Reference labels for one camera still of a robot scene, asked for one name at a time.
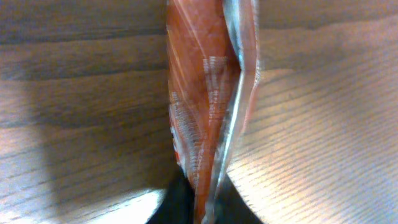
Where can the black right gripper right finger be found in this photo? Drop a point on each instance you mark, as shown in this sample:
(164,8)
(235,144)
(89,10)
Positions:
(230,207)

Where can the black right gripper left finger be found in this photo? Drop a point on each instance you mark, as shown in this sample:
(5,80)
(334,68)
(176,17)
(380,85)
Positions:
(178,203)

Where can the red brown snack packet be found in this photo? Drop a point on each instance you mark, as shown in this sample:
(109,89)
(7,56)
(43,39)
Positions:
(214,71)

